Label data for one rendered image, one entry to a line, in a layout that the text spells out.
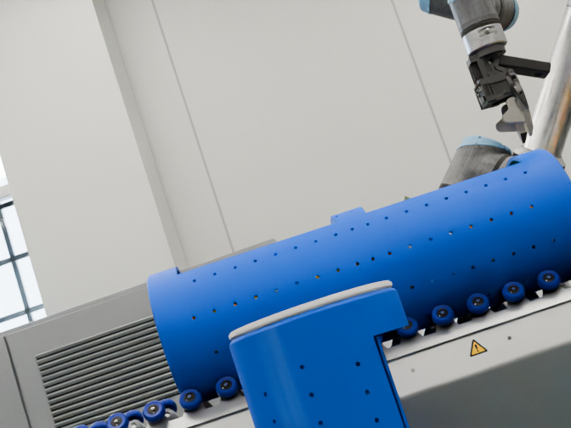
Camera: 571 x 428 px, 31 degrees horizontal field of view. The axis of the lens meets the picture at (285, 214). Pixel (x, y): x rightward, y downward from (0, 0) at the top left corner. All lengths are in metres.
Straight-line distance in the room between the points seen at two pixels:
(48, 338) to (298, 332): 2.48
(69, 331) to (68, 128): 1.42
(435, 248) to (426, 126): 3.06
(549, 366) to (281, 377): 0.70
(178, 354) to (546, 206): 0.78
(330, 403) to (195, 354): 0.55
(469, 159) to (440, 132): 2.07
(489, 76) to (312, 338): 0.93
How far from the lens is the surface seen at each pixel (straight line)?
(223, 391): 2.02
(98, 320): 3.86
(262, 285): 2.00
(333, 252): 2.02
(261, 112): 5.13
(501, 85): 2.25
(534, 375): 2.06
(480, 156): 2.98
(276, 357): 1.53
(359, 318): 1.52
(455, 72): 5.12
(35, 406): 3.94
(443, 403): 2.02
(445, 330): 2.05
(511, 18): 2.43
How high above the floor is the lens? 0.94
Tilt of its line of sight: 9 degrees up
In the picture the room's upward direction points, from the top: 18 degrees counter-clockwise
